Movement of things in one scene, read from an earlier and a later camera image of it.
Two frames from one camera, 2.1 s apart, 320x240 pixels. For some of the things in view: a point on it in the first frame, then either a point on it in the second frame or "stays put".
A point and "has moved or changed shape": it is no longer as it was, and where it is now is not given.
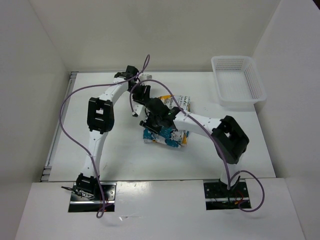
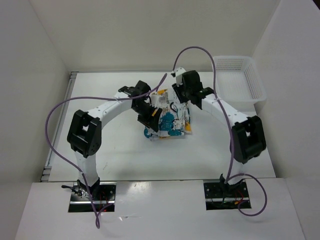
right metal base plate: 217,197 stays put
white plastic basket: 239,82 stays put
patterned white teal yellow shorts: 169,136 has moved or changed shape
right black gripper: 145,123 -> 177,90
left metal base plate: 79,204 stays put
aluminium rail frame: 48,166 stays put
